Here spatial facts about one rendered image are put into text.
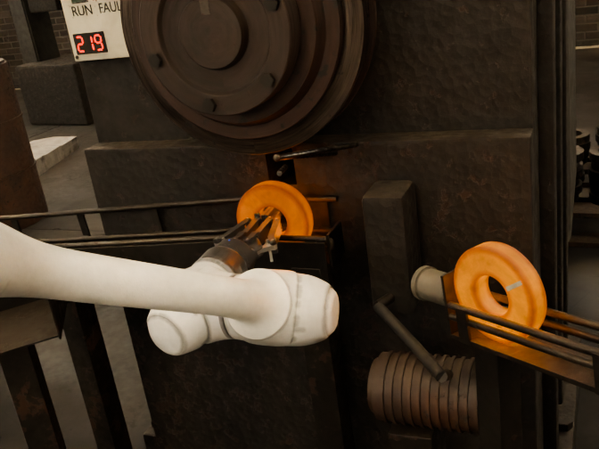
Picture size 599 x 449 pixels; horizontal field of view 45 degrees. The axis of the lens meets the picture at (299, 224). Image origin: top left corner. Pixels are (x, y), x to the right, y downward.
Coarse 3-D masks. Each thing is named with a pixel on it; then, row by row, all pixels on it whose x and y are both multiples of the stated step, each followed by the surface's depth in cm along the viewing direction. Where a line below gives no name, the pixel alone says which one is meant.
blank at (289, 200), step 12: (252, 192) 140; (264, 192) 139; (276, 192) 138; (288, 192) 137; (240, 204) 142; (252, 204) 141; (264, 204) 140; (276, 204) 139; (288, 204) 138; (300, 204) 137; (240, 216) 143; (252, 216) 142; (288, 216) 139; (300, 216) 138; (312, 216) 140; (288, 228) 140; (300, 228) 139; (312, 228) 141
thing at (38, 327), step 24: (0, 312) 152; (24, 312) 150; (48, 312) 147; (0, 336) 141; (24, 336) 139; (48, 336) 137; (0, 360) 143; (24, 360) 144; (24, 384) 145; (24, 408) 147; (48, 408) 149; (24, 432) 149; (48, 432) 150
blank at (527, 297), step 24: (456, 264) 112; (480, 264) 107; (504, 264) 103; (528, 264) 103; (456, 288) 114; (480, 288) 111; (504, 288) 105; (528, 288) 101; (504, 312) 109; (528, 312) 102; (528, 336) 106
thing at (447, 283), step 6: (444, 276) 113; (450, 276) 114; (444, 282) 113; (450, 282) 114; (444, 288) 113; (450, 288) 114; (444, 294) 114; (450, 294) 114; (444, 300) 114; (450, 300) 114; (456, 300) 115; (450, 312) 115; (450, 324) 115; (456, 324) 116; (450, 330) 115; (456, 330) 116; (450, 336) 116
